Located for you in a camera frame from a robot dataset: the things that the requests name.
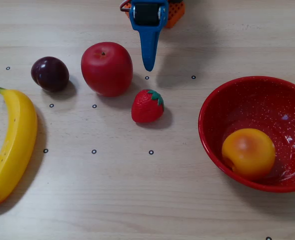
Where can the orange yellow toy peach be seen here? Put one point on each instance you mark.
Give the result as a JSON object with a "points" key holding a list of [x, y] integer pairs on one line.
{"points": [[248, 152]]}

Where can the red speckled enamel bowl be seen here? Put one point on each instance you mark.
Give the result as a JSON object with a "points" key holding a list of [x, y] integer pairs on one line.
{"points": [[262, 105]]}

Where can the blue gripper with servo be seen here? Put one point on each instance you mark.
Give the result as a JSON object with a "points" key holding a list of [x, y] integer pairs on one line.
{"points": [[149, 28]]}

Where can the dark purple toy plum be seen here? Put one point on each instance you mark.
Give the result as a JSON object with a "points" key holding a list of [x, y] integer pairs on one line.
{"points": [[50, 73]]}

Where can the red toy strawberry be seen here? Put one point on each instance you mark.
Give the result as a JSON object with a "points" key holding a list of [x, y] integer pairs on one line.
{"points": [[145, 107]]}

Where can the yellow toy banana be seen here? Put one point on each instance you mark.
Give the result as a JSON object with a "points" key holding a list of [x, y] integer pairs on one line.
{"points": [[15, 140]]}

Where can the red toy apple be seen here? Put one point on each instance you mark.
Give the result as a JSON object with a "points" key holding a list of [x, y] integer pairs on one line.
{"points": [[107, 70]]}

